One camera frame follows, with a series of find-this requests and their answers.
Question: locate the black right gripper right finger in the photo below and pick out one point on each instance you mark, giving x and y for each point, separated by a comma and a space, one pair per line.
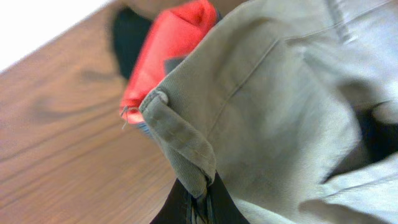
220, 206

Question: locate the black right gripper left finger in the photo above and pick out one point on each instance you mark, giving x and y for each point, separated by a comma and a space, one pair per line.
177, 208

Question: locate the red garment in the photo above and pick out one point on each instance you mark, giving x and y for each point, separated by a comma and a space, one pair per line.
174, 34

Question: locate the khaki green shorts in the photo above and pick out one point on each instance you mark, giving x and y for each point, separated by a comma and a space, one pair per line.
293, 104

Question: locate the black garment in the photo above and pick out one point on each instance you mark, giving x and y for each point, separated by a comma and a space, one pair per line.
128, 33

